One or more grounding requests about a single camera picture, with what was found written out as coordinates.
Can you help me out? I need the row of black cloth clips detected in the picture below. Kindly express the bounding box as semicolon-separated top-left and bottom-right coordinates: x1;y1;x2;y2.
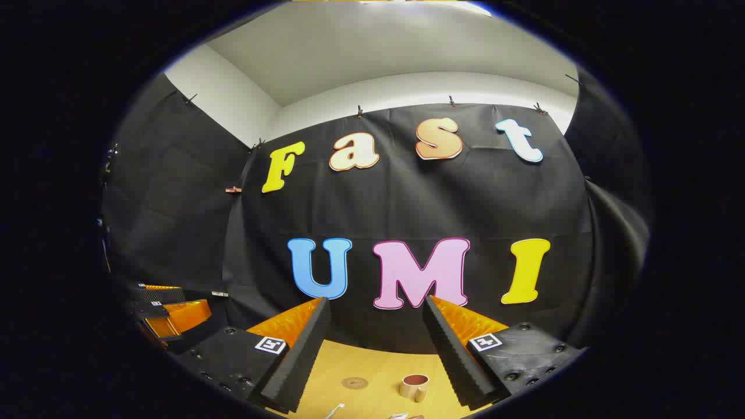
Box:
185;74;583;149

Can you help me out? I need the black backdrop cloth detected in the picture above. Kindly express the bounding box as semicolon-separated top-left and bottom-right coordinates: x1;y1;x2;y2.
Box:
100;64;651;356

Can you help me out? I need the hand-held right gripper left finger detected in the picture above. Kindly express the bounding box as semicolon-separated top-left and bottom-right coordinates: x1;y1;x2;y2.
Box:
172;297;332;415

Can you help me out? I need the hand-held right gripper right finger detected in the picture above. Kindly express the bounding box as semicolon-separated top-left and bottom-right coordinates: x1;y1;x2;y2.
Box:
422;295;586;408

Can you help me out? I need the beige cup with handle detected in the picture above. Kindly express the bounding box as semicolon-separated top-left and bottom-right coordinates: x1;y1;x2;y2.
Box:
399;374;431;403

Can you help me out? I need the wooden desktop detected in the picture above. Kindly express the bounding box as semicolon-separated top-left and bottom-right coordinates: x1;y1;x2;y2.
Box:
265;339;495;419

